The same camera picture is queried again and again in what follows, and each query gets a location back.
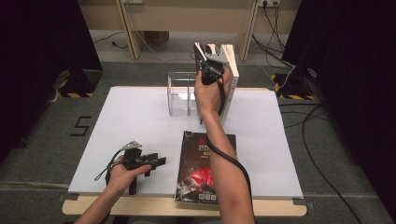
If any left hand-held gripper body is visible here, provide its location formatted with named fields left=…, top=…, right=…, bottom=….
left=120, top=140, right=152, bottom=196

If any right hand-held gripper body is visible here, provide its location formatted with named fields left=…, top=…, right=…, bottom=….
left=200, top=51, right=231, bottom=86

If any white book with picture grid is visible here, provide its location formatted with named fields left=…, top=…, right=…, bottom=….
left=219, top=44, right=240, bottom=126

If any black and red magazine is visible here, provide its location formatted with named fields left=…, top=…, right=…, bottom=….
left=175, top=130, right=237, bottom=205

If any person's left hand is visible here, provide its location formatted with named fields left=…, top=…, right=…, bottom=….
left=106, top=157, right=152, bottom=194

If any person's right hand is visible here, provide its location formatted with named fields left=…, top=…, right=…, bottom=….
left=193, top=66, right=233, bottom=119

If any white table mat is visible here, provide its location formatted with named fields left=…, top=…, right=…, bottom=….
left=67, top=86, right=304, bottom=200

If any beige wooden desk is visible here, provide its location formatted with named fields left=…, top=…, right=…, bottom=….
left=115, top=0, right=261, bottom=63

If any brown cardboard box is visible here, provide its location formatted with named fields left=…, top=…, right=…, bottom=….
left=143, top=30, right=171, bottom=48

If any black stand base striped tape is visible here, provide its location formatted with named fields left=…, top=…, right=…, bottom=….
left=270, top=66, right=317, bottom=101
left=52, top=68, right=104, bottom=99

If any black curtain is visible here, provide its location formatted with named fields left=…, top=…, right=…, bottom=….
left=0, top=0, right=104, bottom=162
left=281, top=0, right=396, bottom=218

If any left hand-held gripper cable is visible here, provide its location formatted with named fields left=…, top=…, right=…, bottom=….
left=93, top=149, right=125, bottom=186

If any hand-held gripper cable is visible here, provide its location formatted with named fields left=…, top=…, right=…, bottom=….
left=93, top=149, right=125, bottom=186
left=199, top=60, right=255, bottom=224

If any black cable bundle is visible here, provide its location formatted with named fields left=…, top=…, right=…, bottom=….
left=251, top=1, right=295, bottom=69

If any thin black floor cable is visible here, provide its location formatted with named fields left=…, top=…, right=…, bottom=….
left=92, top=31, right=129, bottom=50

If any right hand-held gripper cable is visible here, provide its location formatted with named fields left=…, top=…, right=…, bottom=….
left=199, top=60, right=255, bottom=224

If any long black floor cable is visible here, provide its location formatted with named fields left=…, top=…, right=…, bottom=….
left=278, top=102, right=363, bottom=224

